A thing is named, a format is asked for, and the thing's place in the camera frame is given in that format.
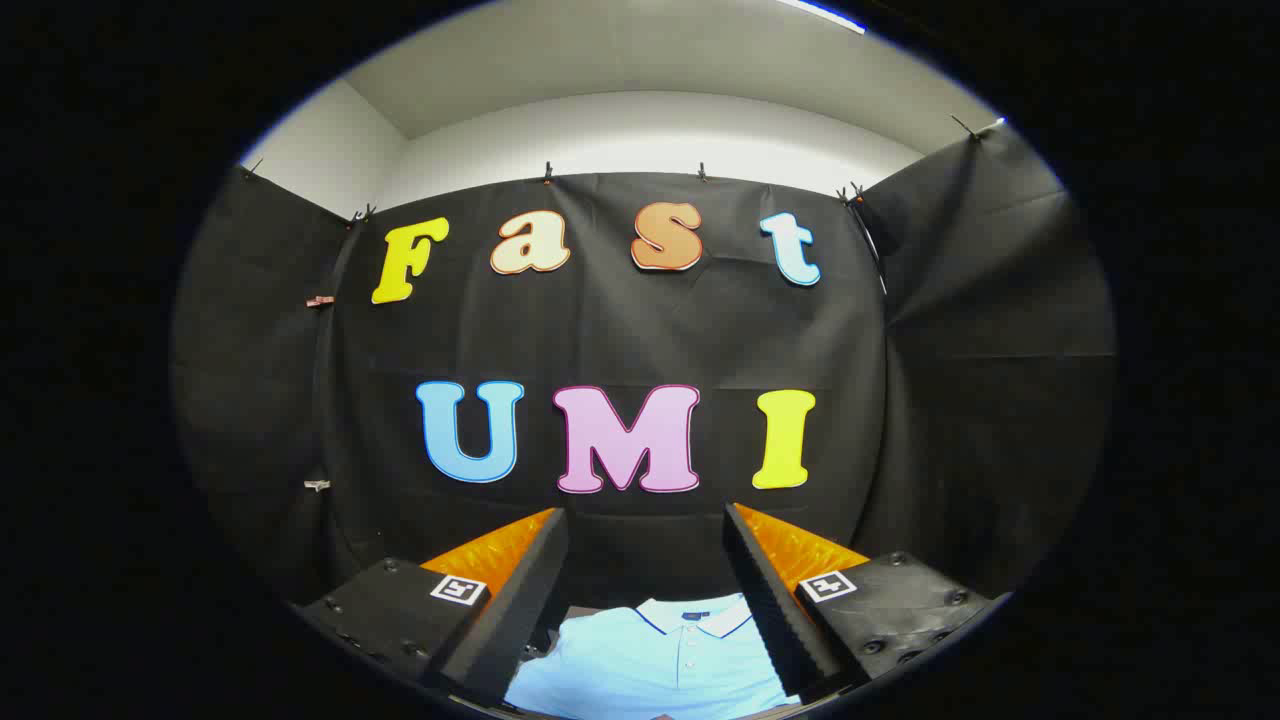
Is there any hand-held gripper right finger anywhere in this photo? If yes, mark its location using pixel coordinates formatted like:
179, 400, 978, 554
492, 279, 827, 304
722, 503, 1011, 701

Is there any light blue polo shirt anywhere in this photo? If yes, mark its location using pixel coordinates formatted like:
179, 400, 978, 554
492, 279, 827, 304
503, 593, 801, 719

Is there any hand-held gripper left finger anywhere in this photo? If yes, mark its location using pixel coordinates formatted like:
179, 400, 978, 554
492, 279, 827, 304
290, 507, 571, 706

